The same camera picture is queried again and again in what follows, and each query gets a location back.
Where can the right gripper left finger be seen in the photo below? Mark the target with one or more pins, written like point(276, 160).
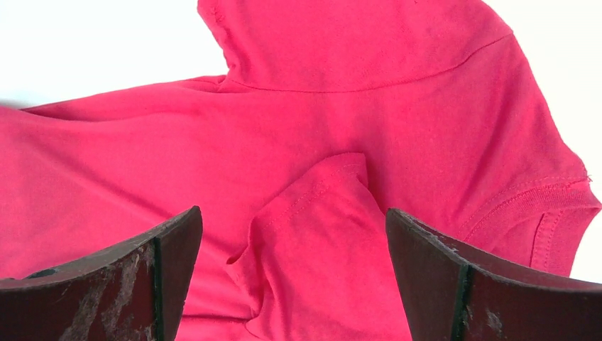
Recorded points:
point(133, 290)

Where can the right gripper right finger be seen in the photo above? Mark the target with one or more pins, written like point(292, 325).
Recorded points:
point(454, 291)

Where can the magenta t shirt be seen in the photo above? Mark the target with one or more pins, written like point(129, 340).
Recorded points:
point(331, 113)

